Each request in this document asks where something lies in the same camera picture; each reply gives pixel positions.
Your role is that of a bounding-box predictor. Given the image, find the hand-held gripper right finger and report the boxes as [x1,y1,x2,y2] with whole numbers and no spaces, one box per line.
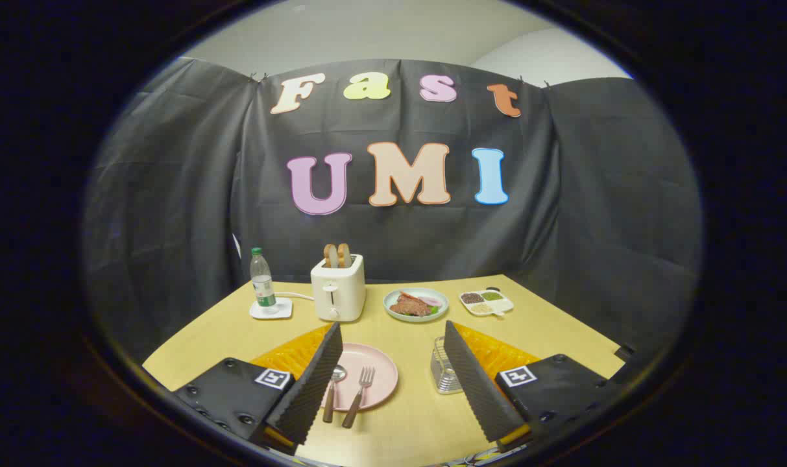
[443,320,627,453]

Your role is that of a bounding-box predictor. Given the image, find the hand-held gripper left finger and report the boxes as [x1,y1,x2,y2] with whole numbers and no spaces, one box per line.
[173,321,344,455]

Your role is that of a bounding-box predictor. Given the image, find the wooden handled spoon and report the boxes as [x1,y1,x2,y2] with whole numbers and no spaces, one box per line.
[322,365,348,424]

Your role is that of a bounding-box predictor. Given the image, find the wooden handled fork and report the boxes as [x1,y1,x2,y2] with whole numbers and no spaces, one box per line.
[342,366,376,429]

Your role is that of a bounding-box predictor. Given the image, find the pink plate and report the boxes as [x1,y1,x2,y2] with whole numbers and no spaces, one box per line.
[328,342,399,412]

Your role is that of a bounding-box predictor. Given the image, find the white divided grain tray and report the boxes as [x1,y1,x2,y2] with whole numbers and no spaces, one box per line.
[459,289,515,317]

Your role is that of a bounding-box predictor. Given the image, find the pale green food plate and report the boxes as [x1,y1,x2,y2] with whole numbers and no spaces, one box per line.
[383,287,450,323]

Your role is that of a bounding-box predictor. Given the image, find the white square coaster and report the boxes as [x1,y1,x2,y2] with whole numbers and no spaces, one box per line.
[249,297,293,320]

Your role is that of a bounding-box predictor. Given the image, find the brown meat slice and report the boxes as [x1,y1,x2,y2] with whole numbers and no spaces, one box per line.
[391,293,432,318]

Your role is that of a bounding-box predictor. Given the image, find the white toaster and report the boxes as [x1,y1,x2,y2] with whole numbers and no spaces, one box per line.
[310,254,367,322]

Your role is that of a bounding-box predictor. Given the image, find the clear plastic water bottle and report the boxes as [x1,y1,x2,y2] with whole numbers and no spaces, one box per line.
[250,247,278,309]

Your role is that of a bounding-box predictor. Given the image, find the black backdrop cloth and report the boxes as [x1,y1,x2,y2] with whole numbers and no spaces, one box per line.
[82,57,702,364]

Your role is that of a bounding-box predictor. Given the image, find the metal wire cutlery basket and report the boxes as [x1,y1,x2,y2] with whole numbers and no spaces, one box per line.
[430,336,465,395]

